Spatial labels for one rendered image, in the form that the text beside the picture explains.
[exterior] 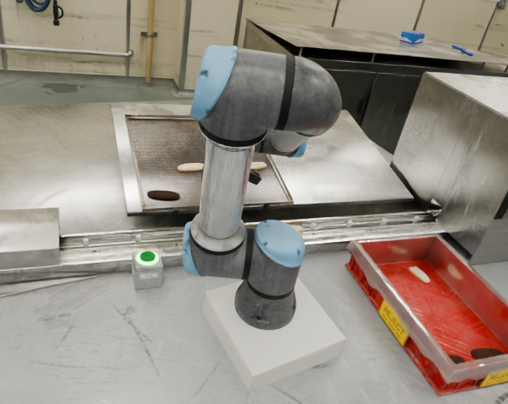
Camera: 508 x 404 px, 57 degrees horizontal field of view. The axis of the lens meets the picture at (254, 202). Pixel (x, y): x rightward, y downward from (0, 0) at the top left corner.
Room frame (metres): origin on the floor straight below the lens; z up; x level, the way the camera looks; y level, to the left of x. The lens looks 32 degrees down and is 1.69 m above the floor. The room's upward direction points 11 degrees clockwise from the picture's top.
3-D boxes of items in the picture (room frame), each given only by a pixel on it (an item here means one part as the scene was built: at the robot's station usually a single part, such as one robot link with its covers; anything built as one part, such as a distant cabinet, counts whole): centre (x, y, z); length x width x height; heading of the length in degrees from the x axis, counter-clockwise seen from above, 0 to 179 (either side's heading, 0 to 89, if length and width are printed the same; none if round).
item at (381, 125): (3.89, -0.73, 0.51); 1.93 x 1.05 x 1.02; 115
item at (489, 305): (1.00, -0.55, 0.87); 0.49 x 0.34 x 0.10; 25
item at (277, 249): (0.83, -0.07, 1.05); 0.13 x 0.12 x 0.14; 97
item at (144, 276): (0.92, 0.24, 0.84); 0.08 x 0.08 x 0.11; 25
